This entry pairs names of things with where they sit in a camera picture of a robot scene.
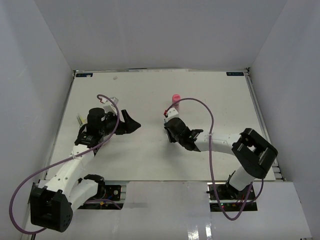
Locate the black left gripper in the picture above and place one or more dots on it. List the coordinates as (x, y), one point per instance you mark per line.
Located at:
(129, 126)

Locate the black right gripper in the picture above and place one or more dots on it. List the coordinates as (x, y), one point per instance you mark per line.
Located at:
(172, 140)

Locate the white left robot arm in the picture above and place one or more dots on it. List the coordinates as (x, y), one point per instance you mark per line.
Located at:
(52, 206)

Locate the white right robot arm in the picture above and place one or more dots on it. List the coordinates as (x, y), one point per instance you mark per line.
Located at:
(254, 153)

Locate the pink glue stick bottle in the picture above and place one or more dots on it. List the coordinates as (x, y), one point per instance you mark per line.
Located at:
(176, 101)

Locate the white round divided container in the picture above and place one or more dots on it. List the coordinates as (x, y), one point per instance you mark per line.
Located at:
(81, 121)

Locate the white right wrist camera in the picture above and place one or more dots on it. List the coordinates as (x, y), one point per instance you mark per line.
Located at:
(170, 114)

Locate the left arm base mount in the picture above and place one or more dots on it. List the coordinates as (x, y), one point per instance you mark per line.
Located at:
(110, 199)

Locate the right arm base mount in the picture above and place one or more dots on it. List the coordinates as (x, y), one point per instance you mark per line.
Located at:
(231, 202)

